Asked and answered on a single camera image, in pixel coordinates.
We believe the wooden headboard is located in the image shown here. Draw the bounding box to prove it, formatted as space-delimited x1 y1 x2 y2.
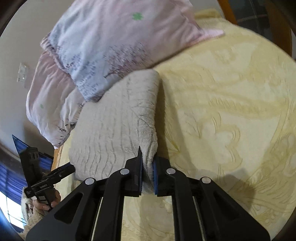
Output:
218 1 295 59

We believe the yellow patterned bedsheet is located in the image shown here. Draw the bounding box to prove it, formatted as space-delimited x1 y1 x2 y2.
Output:
52 9 296 241

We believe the pink pillow behind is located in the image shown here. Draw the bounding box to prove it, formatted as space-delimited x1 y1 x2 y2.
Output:
26 52 85 149

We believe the white wall switch plate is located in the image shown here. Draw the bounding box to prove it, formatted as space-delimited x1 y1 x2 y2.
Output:
17 62 29 83

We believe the beige cable-knit sweater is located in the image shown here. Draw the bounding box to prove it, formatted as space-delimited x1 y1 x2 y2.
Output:
69 69 161 192

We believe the blue window curtain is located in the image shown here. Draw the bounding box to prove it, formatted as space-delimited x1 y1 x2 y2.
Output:
0 135 54 205

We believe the floral pillow lavender print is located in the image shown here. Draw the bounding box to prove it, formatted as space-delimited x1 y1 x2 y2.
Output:
41 1 224 102

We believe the person's left hand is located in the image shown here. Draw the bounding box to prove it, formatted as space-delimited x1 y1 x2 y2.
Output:
32 189 61 212

